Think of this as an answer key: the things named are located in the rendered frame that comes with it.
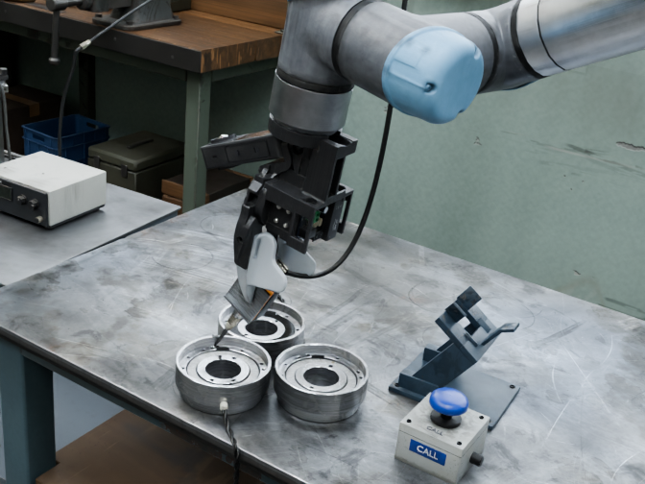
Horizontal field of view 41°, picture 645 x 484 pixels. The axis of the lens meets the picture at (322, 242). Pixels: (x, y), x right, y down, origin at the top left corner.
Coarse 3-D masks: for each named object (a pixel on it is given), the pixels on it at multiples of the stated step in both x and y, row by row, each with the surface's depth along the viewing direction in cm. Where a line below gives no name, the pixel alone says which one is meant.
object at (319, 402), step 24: (288, 360) 99; (336, 360) 100; (360, 360) 98; (288, 384) 92; (312, 384) 99; (336, 384) 95; (360, 384) 93; (288, 408) 94; (312, 408) 92; (336, 408) 92
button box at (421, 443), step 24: (432, 408) 90; (408, 432) 87; (432, 432) 86; (456, 432) 86; (480, 432) 88; (408, 456) 88; (432, 456) 86; (456, 456) 85; (480, 456) 87; (456, 480) 86
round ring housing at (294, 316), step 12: (228, 312) 107; (276, 312) 109; (288, 312) 108; (240, 324) 105; (252, 324) 106; (264, 324) 107; (276, 324) 106; (300, 324) 106; (240, 336) 100; (252, 336) 103; (264, 336) 103; (276, 336) 103; (300, 336) 103; (264, 348) 100; (276, 348) 100; (288, 348) 101
